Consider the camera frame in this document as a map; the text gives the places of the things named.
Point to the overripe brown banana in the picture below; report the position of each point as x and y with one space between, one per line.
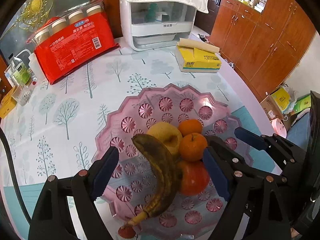
162 170

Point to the clear bottle green label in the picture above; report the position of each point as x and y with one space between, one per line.
20 73

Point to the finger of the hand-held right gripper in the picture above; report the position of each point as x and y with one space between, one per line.
225 150
250 137

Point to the yellow bruised apple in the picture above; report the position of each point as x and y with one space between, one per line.
165 135

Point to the red lychee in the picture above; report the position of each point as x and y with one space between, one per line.
126 231

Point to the brown wooden cabinet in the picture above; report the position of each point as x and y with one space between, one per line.
262 42

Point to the yellow cardboard box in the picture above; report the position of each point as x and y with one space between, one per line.
7 102

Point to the yellow packet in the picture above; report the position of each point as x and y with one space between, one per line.
282 98

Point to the white countertop cabinet appliance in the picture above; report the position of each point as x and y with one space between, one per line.
160 30

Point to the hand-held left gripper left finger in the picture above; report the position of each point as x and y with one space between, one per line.
105 172

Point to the red apple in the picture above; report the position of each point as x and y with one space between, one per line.
193 180

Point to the teal striped table runner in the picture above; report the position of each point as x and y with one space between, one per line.
27 192

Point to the red paper cup pack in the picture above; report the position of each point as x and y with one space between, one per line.
72 50

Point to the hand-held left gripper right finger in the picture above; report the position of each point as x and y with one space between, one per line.
216 175

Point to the blue chair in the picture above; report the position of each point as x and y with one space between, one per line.
298 130

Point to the brown cardboard box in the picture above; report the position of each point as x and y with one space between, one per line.
268 107

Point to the green packet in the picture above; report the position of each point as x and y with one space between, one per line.
303 103

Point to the pink plastic fruit bowl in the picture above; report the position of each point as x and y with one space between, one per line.
135 167

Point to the tree-print tablecloth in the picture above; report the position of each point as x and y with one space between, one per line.
75 85

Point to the white squeeze bottle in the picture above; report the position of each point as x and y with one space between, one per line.
33 65

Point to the golden door ornament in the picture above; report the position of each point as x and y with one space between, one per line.
36 3

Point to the orange mandarin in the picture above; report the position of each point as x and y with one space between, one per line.
190 127
193 147

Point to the clear drinking glass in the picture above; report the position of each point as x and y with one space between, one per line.
22 96

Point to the pink plastic stool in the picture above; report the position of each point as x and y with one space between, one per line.
280 127

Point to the yellow tissue pack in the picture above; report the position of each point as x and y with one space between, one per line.
197 60

